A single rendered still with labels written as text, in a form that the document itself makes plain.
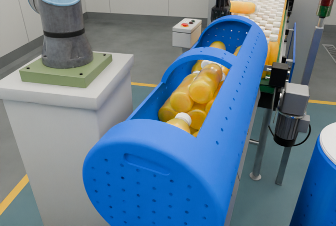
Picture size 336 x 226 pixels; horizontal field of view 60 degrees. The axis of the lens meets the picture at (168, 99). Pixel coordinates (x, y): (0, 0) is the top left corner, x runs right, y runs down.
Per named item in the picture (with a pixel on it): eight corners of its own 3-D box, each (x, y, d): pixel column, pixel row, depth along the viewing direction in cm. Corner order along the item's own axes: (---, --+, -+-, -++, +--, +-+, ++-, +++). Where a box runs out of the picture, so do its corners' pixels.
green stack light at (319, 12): (316, 16, 144) (318, 5, 142) (315, 13, 149) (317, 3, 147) (330, 17, 142) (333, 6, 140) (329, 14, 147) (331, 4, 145)
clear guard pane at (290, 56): (275, 139, 172) (293, 63, 148) (281, 83, 236) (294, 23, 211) (276, 139, 172) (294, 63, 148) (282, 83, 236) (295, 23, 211)
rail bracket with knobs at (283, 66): (263, 86, 135) (267, 66, 130) (264, 80, 141) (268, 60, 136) (286, 90, 132) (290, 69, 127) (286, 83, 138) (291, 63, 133)
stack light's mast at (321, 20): (313, 28, 147) (321, -5, 139) (312, 24, 152) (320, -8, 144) (326, 29, 145) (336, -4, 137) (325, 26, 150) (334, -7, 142)
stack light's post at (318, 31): (275, 184, 203) (315, 27, 148) (275, 180, 206) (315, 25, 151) (281, 185, 202) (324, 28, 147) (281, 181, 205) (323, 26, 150)
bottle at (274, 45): (276, 72, 149) (283, 37, 140) (269, 77, 145) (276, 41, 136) (264, 68, 154) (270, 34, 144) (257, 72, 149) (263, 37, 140)
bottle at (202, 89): (207, 79, 75) (222, 55, 90) (183, 84, 79) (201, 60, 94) (215, 103, 78) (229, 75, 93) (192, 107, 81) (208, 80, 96)
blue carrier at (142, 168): (88, 226, 65) (71, 121, 50) (197, 72, 136) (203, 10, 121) (212, 276, 57) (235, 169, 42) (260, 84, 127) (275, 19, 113)
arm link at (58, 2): (47, 35, 79) (38, -19, 72) (36, 24, 88) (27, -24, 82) (90, 29, 84) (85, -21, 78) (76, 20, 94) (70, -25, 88)
